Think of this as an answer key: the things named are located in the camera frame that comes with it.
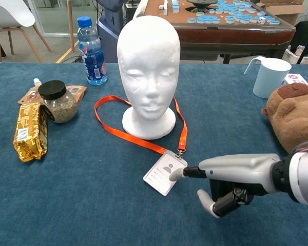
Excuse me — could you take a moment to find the brown capybara plush toy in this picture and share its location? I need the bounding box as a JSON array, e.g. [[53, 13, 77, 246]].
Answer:
[[261, 82, 308, 154]]

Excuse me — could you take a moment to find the blue capped water bottle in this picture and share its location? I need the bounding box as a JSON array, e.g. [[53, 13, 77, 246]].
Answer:
[[76, 16, 108, 86]]

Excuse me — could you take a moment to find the black round table dial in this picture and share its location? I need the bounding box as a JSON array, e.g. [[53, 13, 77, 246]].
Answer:
[[186, 0, 218, 13]]

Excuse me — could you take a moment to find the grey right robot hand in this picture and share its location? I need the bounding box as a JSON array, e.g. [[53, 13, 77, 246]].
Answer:
[[168, 153, 283, 219]]

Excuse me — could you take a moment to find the blue machine housing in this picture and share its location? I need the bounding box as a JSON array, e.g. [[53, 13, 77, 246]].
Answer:
[[96, 0, 126, 64]]

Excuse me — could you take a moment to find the white chair with wooden legs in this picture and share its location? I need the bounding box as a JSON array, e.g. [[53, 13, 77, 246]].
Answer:
[[0, 0, 52, 63]]

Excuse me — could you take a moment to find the gold foil snack package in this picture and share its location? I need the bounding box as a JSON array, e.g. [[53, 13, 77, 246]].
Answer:
[[13, 102, 48, 162]]

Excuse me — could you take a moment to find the brown mahjong table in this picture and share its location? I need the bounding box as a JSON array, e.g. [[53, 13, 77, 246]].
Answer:
[[143, 0, 297, 65]]

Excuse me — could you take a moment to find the glass jar with black lid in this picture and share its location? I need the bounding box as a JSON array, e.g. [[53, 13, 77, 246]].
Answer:
[[37, 80, 78, 124]]

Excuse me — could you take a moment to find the white printed box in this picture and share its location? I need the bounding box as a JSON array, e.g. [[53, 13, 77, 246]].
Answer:
[[282, 45, 306, 65]]

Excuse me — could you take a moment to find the white toothpaste box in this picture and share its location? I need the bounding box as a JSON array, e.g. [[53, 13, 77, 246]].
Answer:
[[281, 73, 308, 87]]

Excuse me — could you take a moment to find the wooden pole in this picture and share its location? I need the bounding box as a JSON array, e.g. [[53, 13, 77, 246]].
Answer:
[[66, 0, 75, 53]]

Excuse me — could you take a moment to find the cardboard box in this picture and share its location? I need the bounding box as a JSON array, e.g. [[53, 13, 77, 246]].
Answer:
[[256, 0, 305, 26]]

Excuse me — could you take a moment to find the coloured wire bundle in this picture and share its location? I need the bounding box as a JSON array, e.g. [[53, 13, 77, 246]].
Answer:
[[291, 140, 308, 154]]

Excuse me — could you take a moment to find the white foam mannequin head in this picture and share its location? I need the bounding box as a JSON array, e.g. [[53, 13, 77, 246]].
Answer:
[[117, 15, 181, 140]]

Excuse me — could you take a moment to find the white badge with orange lanyard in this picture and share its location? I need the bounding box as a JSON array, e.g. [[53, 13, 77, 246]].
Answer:
[[94, 95, 189, 197]]

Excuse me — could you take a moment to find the blue table cloth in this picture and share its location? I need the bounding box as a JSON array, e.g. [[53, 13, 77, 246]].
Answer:
[[0, 62, 308, 246]]

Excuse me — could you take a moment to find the brown spout pouch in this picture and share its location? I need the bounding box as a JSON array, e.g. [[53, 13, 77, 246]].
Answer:
[[17, 78, 88, 105]]

